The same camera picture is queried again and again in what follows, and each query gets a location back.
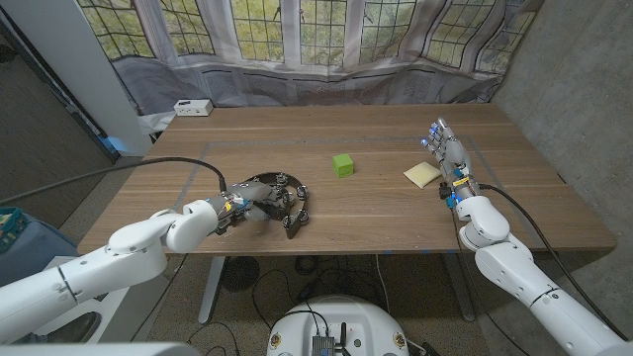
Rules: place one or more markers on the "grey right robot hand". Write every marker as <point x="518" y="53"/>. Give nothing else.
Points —
<point x="455" y="155"/>

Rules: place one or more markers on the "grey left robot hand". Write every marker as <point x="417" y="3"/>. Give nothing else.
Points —
<point x="252" y="195"/>

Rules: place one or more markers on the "black half-moon tambourine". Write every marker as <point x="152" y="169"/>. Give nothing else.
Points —
<point x="297" y="225"/>

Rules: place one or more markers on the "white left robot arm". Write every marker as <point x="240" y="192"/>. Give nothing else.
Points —
<point x="123" y="247"/>

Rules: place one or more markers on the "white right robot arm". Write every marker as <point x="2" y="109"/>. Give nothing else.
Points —
<point x="514" y="272"/>

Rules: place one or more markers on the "pale yellow sponge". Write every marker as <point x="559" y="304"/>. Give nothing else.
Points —
<point x="421" y="174"/>

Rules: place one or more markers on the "green block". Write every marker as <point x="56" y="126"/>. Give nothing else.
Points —
<point x="343" y="166"/>

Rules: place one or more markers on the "round black fan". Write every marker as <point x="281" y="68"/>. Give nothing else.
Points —
<point x="240" y="274"/>

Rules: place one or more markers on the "white table leg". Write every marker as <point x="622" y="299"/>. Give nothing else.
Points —
<point x="212" y="287"/>

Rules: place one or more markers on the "white power strip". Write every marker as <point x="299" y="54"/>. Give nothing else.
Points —
<point x="193" y="107"/>

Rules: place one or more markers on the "grey table leg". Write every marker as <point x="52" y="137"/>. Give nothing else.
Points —
<point x="460" y="292"/>

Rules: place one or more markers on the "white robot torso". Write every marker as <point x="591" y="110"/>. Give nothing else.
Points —
<point x="336" y="316"/>

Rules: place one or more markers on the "white floor platform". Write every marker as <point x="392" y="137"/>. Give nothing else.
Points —
<point x="138" y="306"/>

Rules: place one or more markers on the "grey electronics box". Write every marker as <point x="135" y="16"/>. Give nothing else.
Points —
<point x="322" y="346"/>

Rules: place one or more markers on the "printed window backdrop cloth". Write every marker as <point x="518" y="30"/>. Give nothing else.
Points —
<point x="321" y="29"/>

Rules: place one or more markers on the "white partition panel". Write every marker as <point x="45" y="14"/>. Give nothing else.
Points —
<point x="74" y="64"/>

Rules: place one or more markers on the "blue grey storage bin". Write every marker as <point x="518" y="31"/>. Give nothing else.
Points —
<point x="34" y="247"/>

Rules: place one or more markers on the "teal plastic crate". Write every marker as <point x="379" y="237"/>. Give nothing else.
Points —
<point x="10" y="225"/>

